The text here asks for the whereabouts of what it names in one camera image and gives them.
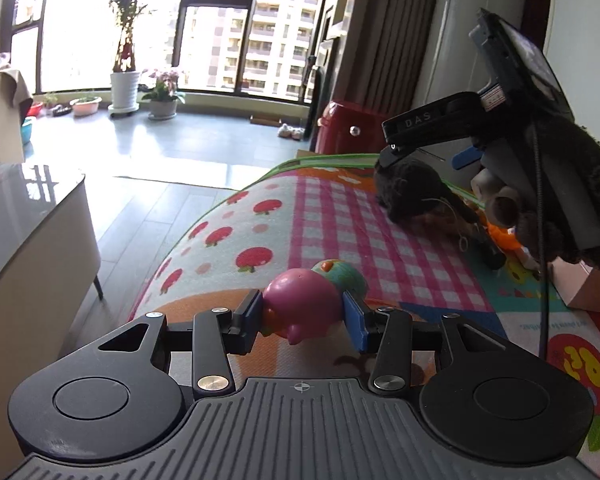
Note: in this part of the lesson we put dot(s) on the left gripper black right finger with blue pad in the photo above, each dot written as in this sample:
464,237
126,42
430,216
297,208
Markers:
385,334

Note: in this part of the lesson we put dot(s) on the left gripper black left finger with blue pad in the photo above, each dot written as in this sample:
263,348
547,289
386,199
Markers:
219,332

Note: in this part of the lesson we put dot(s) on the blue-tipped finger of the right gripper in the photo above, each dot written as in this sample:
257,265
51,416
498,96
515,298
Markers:
466,157

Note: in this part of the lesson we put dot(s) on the black plush toy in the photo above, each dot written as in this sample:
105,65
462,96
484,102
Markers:
480,189

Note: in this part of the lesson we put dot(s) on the pink and teal toy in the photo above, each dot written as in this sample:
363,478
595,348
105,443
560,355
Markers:
301,304

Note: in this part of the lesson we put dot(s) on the colourful cartoon play mat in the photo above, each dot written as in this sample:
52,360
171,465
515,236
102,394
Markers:
327,209

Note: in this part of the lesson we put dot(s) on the orange plastic toy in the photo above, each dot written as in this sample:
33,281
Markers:
505,239

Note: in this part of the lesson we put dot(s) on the red plastic stool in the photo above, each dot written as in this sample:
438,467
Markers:
346,128

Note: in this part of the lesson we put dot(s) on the brown curtain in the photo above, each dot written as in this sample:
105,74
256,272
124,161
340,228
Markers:
378,65

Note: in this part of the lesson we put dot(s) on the pink cardboard box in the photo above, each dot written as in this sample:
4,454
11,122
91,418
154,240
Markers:
577,284

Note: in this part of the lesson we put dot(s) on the grey glass-top table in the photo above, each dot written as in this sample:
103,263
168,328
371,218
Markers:
48,260

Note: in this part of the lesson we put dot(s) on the small flowering potted plant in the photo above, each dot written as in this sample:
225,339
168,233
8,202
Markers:
164,95

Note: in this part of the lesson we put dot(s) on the pink basin planter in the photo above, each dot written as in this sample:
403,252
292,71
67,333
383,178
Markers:
85,106

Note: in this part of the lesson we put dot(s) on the beige armchair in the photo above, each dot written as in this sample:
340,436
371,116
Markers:
15,102

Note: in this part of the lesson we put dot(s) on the tall plant white pot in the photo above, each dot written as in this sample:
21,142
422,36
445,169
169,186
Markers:
124,77

